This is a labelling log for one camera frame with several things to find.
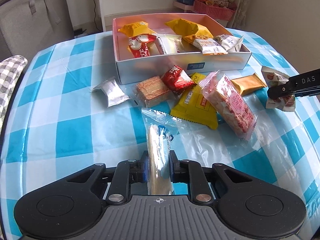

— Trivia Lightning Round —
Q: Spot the white pecan snack pack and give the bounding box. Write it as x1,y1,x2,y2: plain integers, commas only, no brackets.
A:
261,66,296,112

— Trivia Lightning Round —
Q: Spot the white blue pastry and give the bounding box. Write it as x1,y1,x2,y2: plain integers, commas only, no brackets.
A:
142,108,182,195

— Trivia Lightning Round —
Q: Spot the gold bar wrapper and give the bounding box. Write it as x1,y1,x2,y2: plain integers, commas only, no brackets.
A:
231,73,267,96

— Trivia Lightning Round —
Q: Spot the yellow snack pack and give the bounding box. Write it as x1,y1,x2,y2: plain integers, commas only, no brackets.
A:
118,21,156,37
165,18,213,44
170,73,218,129

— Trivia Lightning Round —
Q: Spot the pink rice cracker pack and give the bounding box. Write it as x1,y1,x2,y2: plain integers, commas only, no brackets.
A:
199,71,257,141

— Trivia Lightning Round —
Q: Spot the silver foil packet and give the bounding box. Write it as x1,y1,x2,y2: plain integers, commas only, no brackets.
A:
93,77,130,107

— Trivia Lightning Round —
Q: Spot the wafer biscuit clear pack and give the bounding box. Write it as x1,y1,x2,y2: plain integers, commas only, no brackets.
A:
136,76,173,108

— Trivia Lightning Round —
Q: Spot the small red snack pack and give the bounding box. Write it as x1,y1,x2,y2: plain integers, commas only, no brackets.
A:
161,65,195,95

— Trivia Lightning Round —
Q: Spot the large red snack pack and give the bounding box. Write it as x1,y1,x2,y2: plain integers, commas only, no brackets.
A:
129,34,157,58

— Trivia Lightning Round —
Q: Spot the cream white flat pack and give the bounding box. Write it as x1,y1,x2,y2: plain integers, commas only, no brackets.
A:
155,34,183,55

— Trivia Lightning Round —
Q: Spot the white nut snack pack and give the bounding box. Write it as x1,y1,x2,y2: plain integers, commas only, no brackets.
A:
214,34,244,52

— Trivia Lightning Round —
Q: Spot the lotus chip orange pack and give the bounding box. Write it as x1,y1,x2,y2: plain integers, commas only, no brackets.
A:
193,36,228,55

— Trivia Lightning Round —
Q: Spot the blue checkered tablecloth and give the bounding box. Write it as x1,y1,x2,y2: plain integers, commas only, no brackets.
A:
1,31,319,239

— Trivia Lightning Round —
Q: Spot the pink plastic basket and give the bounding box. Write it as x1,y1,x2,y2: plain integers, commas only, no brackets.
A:
194,0,235,21

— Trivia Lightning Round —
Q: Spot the grey checkered cushion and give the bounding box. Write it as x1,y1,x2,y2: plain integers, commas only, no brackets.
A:
0,55,28,128

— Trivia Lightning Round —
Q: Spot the grey sofa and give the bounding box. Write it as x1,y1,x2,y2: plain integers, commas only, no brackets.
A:
0,0,75,62

